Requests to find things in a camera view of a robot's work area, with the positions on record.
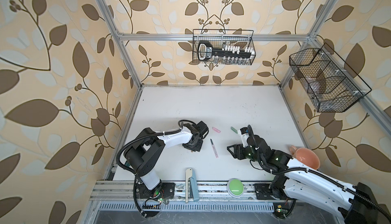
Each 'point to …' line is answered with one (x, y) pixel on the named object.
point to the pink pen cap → (216, 129)
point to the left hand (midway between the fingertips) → (196, 147)
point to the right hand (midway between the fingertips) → (231, 149)
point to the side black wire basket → (330, 83)
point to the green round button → (235, 187)
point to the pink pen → (214, 149)
